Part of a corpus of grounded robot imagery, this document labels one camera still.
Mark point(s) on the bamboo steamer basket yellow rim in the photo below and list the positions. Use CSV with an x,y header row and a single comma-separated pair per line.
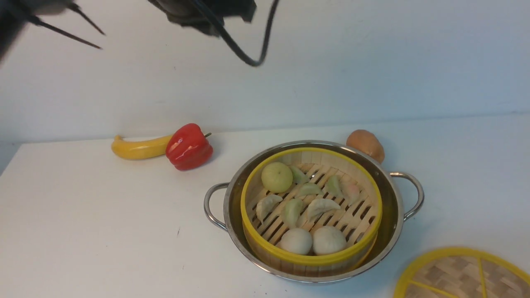
x,y
266,215

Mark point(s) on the woven bamboo steamer lid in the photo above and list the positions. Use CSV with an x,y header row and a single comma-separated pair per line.
x,y
459,272

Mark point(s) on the round pale green bun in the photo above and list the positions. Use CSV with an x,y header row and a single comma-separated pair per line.
x,y
277,177

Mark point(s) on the cream dumpling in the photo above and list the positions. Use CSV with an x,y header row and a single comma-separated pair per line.
x,y
319,206

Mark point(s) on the red plastic bell pepper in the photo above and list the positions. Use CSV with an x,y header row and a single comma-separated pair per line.
x,y
189,148

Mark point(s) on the pale green dumpling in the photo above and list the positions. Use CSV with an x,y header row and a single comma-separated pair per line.
x,y
333,187

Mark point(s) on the pinkish dumpling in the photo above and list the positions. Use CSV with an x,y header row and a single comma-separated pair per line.
x,y
350,191

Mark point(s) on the white round bun left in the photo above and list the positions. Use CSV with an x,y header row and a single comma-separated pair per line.
x,y
297,240

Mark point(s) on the white round bun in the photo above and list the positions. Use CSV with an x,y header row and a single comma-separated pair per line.
x,y
297,240
328,240

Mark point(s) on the brown potato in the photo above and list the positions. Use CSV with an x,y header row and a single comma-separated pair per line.
x,y
367,143

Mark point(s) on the white round bun right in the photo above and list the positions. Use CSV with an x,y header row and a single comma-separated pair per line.
x,y
328,240

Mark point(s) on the yellow plastic banana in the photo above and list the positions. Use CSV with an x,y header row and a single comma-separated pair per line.
x,y
139,150

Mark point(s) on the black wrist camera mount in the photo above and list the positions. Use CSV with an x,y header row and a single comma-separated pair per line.
x,y
185,14

